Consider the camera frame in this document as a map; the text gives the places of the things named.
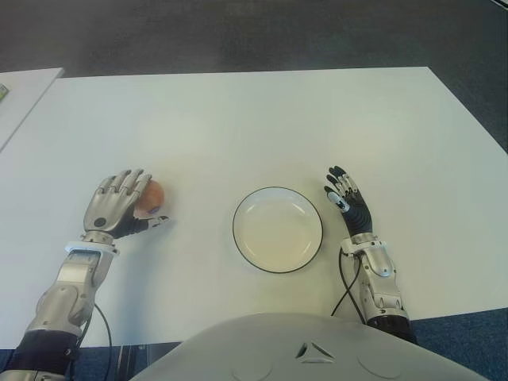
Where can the red yellow apple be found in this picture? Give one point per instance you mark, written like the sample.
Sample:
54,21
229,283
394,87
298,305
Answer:
152,198

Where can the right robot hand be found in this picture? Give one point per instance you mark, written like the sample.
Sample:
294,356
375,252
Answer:
357,214

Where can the grey robot torso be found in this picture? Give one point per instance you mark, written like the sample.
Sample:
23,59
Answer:
278,349

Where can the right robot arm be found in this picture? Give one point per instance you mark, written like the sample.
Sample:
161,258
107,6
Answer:
381,278

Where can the white plate with black rim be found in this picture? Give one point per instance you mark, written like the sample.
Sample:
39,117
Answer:
278,232

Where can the green packet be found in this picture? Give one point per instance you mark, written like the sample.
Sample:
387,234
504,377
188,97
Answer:
2,93

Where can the white side table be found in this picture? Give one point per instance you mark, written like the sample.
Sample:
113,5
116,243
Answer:
24,103

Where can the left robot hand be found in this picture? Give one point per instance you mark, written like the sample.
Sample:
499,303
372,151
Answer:
105,206

